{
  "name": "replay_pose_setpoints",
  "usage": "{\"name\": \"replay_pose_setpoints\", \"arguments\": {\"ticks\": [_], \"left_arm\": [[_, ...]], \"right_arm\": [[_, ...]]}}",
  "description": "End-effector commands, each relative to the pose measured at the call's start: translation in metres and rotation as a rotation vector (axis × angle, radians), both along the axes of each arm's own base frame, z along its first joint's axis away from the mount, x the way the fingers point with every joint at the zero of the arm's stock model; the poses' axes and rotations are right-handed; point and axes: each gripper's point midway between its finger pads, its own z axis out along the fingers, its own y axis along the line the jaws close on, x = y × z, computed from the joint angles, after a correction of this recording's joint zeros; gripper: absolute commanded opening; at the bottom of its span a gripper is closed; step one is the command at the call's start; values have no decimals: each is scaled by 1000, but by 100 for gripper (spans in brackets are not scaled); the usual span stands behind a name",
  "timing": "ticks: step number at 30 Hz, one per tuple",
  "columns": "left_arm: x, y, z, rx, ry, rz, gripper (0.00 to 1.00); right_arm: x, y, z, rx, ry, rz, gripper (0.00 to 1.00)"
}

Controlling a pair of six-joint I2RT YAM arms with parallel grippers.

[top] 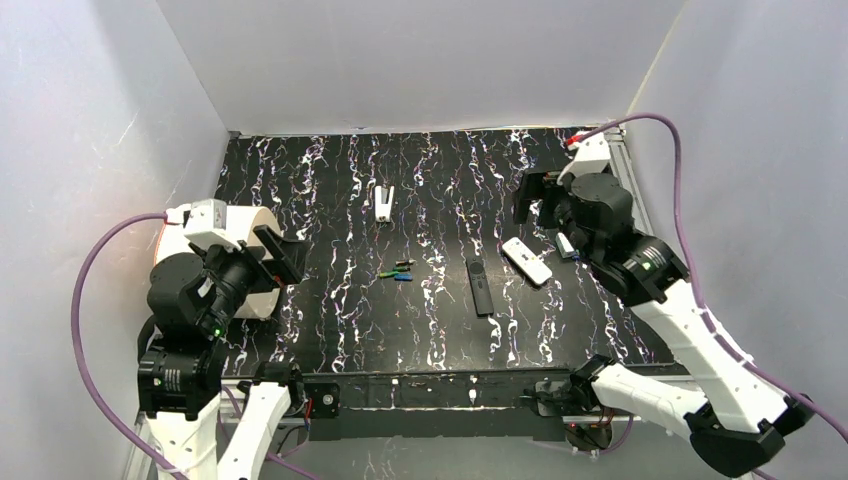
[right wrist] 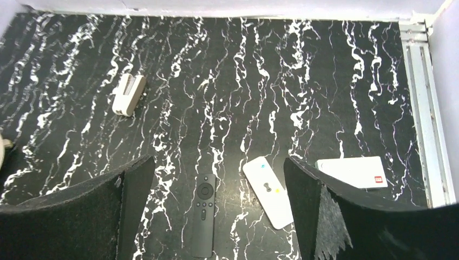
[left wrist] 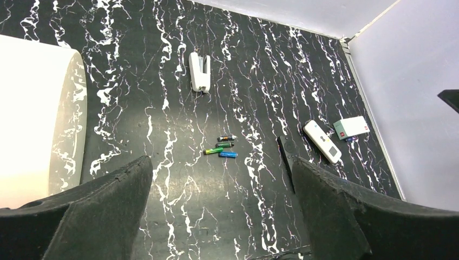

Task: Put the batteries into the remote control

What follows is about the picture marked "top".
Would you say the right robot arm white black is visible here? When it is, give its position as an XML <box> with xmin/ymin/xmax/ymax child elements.
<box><xmin>513</xmin><ymin>171</ymin><xmax>813</xmax><ymax>477</ymax></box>

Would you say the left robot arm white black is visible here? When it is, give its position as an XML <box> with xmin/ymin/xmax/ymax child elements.
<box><xmin>137</xmin><ymin>225</ymin><xmax>309</xmax><ymax>479</ymax></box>

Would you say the white remote control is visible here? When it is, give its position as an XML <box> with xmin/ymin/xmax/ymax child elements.
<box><xmin>502</xmin><ymin>237</ymin><xmax>553</xmax><ymax>286</ymax></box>

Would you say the white cylindrical bin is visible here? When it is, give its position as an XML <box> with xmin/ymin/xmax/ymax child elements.
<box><xmin>154</xmin><ymin>199</ymin><xmax>281</xmax><ymax>319</ymax></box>

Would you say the white battery box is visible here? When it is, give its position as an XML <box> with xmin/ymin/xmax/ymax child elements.
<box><xmin>555</xmin><ymin>232</ymin><xmax>579</xmax><ymax>260</ymax></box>

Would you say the white battery cover piece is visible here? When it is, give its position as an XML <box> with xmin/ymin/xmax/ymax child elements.
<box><xmin>374</xmin><ymin>186</ymin><xmax>395</xmax><ymax>223</ymax></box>

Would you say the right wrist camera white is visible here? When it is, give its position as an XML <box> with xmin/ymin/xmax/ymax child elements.
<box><xmin>557</xmin><ymin>131</ymin><xmax>612</xmax><ymax>186</ymax></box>

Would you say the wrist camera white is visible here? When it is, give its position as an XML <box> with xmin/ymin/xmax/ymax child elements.
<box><xmin>557</xmin><ymin>131</ymin><xmax>612</xmax><ymax>186</ymax></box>
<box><xmin>159</xmin><ymin>199</ymin><xmax>240</xmax><ymax>252</ymax></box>

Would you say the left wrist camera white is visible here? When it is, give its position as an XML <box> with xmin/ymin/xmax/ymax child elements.
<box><xmin>159</xmin><ymin>199</ymin><xmax>240</xmax><ymax>252</ymax></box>

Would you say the aluminium frame rail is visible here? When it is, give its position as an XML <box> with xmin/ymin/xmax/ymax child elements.
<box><xmin>604</xmin><ymin>126</ymin><xmax>654</xmax><ymax>235</ymax></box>

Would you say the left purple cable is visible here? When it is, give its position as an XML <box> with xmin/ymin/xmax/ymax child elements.
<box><xmin>71</xmin><ymin>211</ymin><xmax>306</xmax><ymax>480</ymax></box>

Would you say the purple cable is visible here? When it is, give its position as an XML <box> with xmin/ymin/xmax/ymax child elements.
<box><xmin>572</xmin><ymin>112</ymin><xmax>848</xmax><ymax>444</ymax></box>
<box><xmin>71</xmin><ymin>211</ymin><xmax>306</xmax><ymax>480</ymax></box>

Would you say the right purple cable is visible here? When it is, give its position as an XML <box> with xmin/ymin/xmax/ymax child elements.
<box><xmin>572</xmin><ymin>112</ymin><xmax>848</xmax><ymax>444</ymax></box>

